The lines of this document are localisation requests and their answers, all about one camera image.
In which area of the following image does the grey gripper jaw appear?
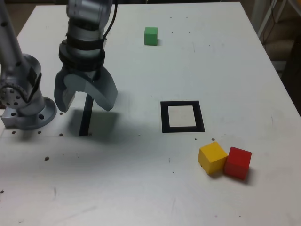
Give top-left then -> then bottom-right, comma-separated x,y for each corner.
63,67 -> 119,112
54,66 -> 78,113

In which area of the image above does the green cube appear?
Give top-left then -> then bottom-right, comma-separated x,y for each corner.
143,26 -> 158,46

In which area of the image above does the yellow cube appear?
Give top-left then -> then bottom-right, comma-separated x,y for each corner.
197,141 -> 228,176

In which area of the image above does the red cube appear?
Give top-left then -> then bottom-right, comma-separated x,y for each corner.
223,146 -> 253,180

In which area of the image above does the black tape square outline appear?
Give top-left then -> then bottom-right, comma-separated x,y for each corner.
160,100 -> 206,133

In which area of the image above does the black tape strip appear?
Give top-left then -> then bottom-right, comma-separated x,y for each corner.
79,93 -> 95,137

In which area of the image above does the dark furniture piece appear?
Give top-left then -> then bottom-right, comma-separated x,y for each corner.
281,39 -> 301,102

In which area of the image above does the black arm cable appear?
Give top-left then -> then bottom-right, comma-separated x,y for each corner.
101,0 -> 119,51

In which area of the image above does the white metal frame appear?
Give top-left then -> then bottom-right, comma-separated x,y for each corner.
257,0 -> 289,38

